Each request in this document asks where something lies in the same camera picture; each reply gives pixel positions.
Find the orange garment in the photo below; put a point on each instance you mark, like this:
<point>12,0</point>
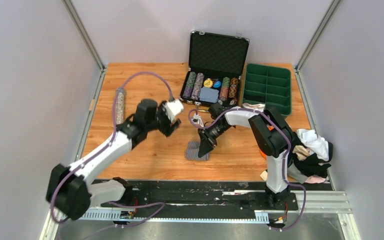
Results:
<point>260,151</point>

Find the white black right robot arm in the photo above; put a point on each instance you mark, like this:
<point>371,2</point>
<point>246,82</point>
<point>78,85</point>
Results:
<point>271,132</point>

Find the clear tube of chips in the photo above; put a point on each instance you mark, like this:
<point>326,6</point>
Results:
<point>120,106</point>

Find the pink garment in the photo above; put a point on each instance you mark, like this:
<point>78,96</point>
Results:
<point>315,179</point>

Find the white rolled cloth in tray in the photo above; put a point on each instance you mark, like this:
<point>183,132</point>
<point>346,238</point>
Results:
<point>255,107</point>

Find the black garment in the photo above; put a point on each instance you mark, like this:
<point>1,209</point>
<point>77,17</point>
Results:
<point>308,162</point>

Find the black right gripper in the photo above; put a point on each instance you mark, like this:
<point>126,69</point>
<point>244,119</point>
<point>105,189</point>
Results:
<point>207,142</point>

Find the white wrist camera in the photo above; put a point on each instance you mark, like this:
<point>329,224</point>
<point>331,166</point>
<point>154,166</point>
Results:
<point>173,108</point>
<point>197,120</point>

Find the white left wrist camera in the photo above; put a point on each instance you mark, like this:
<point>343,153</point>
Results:
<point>173,108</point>

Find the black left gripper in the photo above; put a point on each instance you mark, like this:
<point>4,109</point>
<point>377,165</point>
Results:
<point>166,129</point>

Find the grey striped underwear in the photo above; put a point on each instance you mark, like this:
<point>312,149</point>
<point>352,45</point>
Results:
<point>192,151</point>

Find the grey garment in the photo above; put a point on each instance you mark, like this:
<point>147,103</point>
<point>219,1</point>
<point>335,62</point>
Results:
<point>296,174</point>

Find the black poker chip case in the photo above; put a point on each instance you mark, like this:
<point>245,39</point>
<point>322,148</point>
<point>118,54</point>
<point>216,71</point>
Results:
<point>216,56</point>

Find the green divided tray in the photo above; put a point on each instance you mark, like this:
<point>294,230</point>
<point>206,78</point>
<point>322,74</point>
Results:
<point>268,85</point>

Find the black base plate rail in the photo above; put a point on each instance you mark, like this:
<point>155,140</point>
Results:
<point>231,200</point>

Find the cream white garment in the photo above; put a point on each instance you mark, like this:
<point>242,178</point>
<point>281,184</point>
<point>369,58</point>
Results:
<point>264,175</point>

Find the aluminium frame rail front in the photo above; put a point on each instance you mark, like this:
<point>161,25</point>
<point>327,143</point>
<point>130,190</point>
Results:
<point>322,215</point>

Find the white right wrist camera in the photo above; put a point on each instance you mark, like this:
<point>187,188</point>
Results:
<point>197,120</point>

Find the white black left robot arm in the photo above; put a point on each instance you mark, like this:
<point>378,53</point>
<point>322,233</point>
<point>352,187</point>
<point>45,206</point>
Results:
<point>71,189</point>

